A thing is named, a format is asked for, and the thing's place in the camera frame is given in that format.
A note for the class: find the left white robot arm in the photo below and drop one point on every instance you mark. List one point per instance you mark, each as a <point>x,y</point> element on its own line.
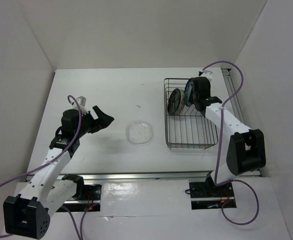
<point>29,213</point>

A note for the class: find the clear glass square plate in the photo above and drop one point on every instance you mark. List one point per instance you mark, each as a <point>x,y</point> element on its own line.
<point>139,132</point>

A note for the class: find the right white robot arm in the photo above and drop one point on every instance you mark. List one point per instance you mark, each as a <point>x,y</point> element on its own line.
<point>240,148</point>

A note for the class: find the smoky glass square plate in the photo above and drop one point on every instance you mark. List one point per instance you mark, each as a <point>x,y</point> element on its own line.
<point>181,103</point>

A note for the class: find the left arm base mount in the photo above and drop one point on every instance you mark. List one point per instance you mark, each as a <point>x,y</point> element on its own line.
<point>87,198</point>

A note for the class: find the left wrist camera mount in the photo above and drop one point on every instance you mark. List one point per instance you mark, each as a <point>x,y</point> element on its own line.
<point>81,101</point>

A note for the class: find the grey wire dish rack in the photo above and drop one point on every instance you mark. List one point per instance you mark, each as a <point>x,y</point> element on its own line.
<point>189,130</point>

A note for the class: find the black round plate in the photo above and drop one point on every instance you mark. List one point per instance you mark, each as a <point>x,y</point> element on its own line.
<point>173,101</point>

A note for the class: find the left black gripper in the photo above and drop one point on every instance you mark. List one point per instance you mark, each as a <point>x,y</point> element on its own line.
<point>103,119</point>

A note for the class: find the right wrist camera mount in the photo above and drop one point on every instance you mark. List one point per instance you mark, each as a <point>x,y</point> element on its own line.
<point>206,74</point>

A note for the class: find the blue patterned round plate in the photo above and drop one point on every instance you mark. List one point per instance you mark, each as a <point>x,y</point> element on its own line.
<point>188,93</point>

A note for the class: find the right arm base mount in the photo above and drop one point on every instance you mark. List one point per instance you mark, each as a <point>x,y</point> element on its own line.
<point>205,195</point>

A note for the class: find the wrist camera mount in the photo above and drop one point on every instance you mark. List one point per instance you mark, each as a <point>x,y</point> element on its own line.
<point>206,74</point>
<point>81,101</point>

